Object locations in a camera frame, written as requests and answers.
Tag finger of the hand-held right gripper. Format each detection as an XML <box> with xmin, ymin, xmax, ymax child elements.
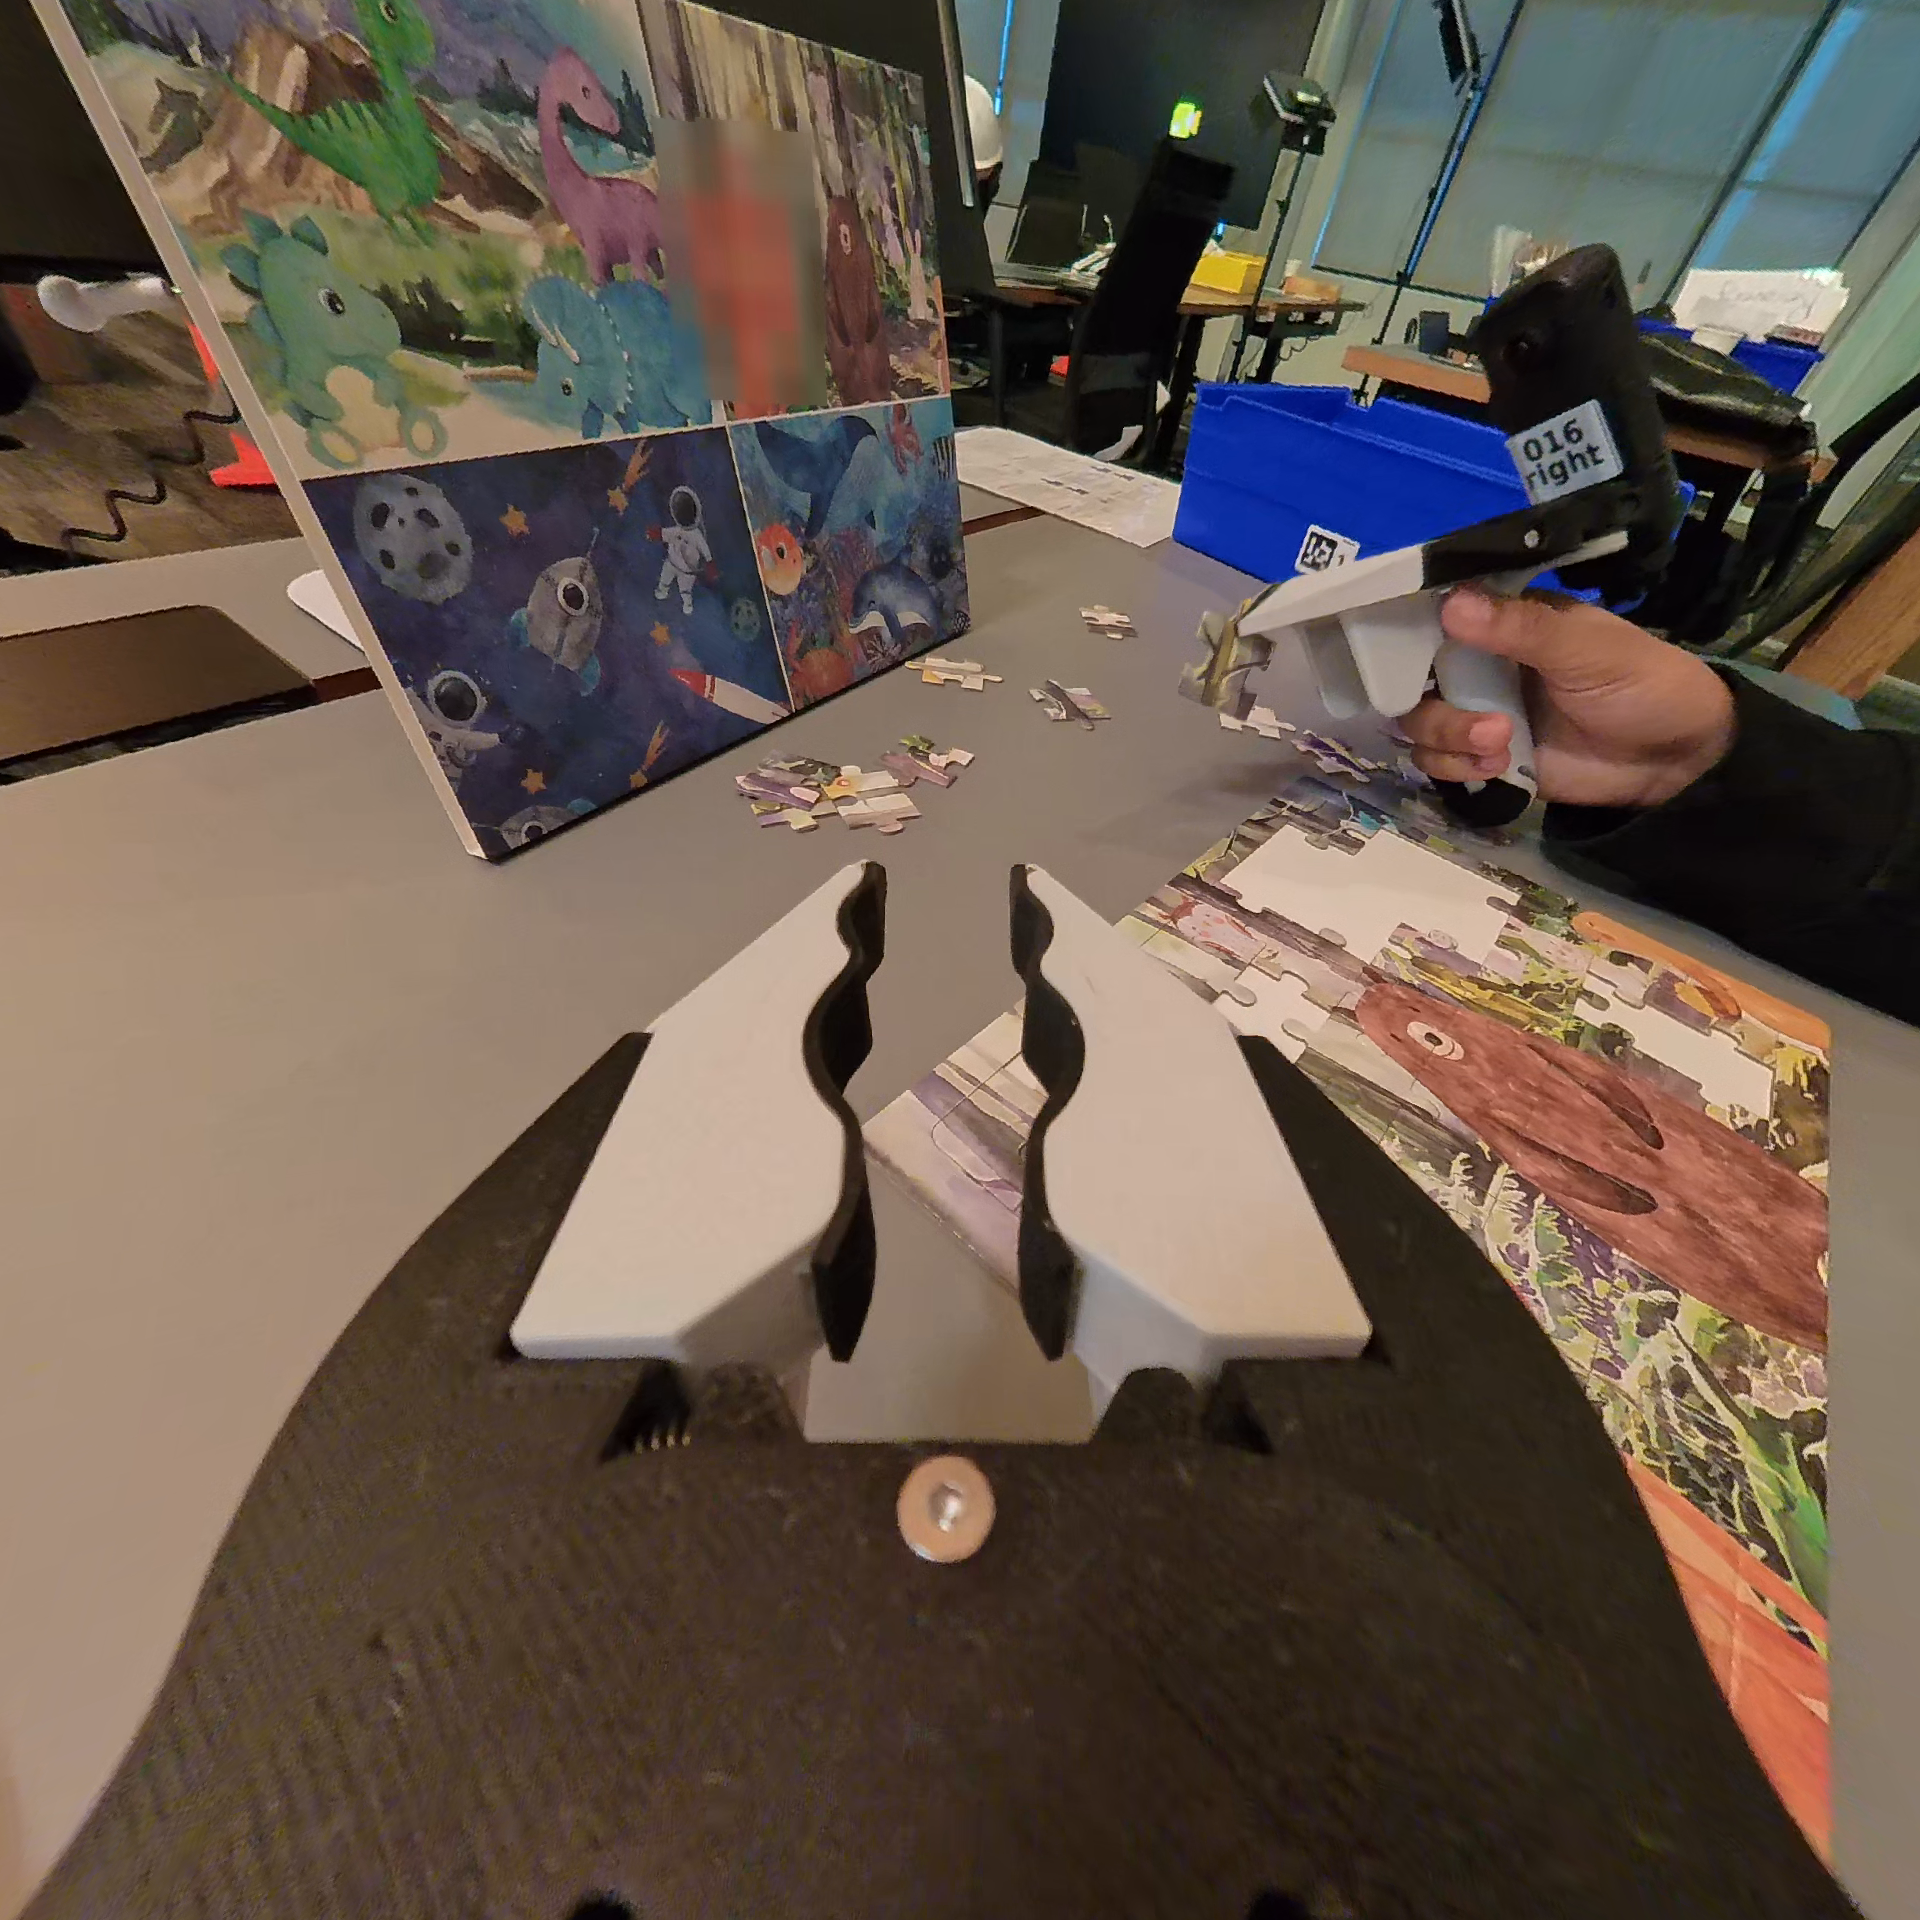
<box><xmin>1237</xmin><ymin>538</ymin><xmax>1449</xmax><ymax>721</ymax></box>

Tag white paper sheet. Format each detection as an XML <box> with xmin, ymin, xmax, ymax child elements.
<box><xmin>952</xmin><ymin>432</ymin><xmax>1189</xmax><ymax>549</ymax></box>

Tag black office chair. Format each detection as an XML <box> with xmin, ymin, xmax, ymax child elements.
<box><xmin>1066</xmin><ymin>142</ymin><xmax>1243</xmax><ymax>469</ymax></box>

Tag white lever handle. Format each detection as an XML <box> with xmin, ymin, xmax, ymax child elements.
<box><xmin>36</xmin><ymin>271</ymin><xmax>177</xmax><ymax>334</ymax></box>

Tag person's right forearm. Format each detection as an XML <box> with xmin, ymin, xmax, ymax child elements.
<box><xmin>1539</xmin><ymin>656</ymin><xmax>1920</xmax><ymax>1031</ymax></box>

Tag black bag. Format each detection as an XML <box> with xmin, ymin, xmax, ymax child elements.
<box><xmin>1635</xmin><ymin>329</ymin><xmax>1814</xmax><ymax>439</ymax></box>

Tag blue plastic bin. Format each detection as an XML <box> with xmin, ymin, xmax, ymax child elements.
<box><xmin>1173</xmin><ymin>379</ymin><xmax>1698</xmax><ymax>584</ymax></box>

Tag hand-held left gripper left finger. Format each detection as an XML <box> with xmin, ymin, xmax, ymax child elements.
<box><xmin>507</xmin><ymin>857</ymin><xmax>890</xmax><ymax>1372</ymax></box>

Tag black coiled cable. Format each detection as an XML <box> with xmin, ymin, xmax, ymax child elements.
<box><xmin>57</xmin><ymin>379</ymin><xmax>246</xmax><ymax>554</ymax></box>

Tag person's right hand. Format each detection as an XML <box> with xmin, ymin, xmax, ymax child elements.
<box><xmin>1395</xmin><ymin>588</ymin><xmax>1741</xmax><ymax>816</ymax></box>

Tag yellow green puzzle piece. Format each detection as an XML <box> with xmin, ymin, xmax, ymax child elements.
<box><xmin>1173</xmin><ymin>588</ymin><xmax>1279</xmax><ymax>708</ymax></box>

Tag clump of puzzle pieces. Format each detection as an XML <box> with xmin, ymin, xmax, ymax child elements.
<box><xmin>737</xmin><ymin>751</ymin><xmax>923</xmax><ymax>837</ymax></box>

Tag camera on tripod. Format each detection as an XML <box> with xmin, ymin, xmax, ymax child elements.
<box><xmin>1250</xmin><ymin>68</ymin><xmax>1338</xmax><ymax>392</ymax></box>

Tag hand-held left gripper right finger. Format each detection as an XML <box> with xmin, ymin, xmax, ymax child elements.
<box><xmin>1008</xmin><ymin>866</ymin><xmax>1371</xmax><ymax>1387</ymax></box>

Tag partly assembled jigsaw puzzle tray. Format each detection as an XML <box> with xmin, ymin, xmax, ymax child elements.
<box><xmin>863</xmin><ymin>779</ymin><xmax>1838</xmax><ymax>1869</ymax></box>

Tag illustrated puzzle picture board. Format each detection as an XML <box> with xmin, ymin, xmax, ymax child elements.
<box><xmin>30</xmin><ymin>0</ymin><xmax>973</xmax><ymax>866</ymax></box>

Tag black monitor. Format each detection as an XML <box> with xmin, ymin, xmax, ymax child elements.
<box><xmin>1037</xmin><ymin>0</ymin><xmax>1334</xmax><ymax>153</ymax></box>

